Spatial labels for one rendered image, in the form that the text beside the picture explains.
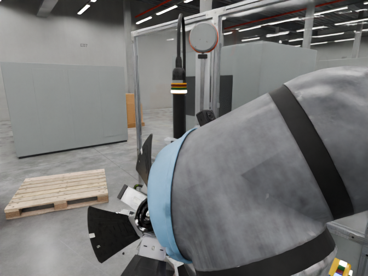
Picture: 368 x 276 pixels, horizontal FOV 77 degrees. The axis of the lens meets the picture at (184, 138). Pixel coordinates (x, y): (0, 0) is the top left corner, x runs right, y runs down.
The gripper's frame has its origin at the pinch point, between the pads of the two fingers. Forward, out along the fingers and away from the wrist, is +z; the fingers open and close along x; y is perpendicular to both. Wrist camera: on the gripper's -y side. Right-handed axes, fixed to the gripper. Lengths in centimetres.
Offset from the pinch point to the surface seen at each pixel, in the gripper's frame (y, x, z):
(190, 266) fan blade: 31.6, -7.4, -14.7
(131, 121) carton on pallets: 131, 420, 691
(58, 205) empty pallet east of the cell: 141, 31, 257
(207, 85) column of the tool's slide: -14, 58, 34
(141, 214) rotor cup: 27.2, -6.4, 9.3
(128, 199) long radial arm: 38, 7, 38
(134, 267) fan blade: 40.2, -13.4, 3.7
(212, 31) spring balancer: -42, 59, 32
